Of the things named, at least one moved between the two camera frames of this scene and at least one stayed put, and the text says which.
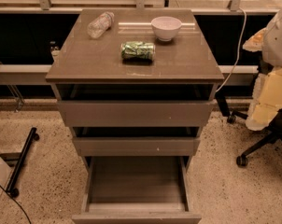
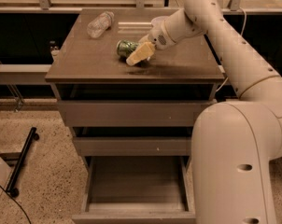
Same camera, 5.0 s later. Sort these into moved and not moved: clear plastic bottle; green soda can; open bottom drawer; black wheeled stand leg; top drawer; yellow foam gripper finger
Moved: yellow foam gripper finger; green soda can
Not moved: clear plastic bottle; top drawer; black wheeled stand leg; open bottom drawer
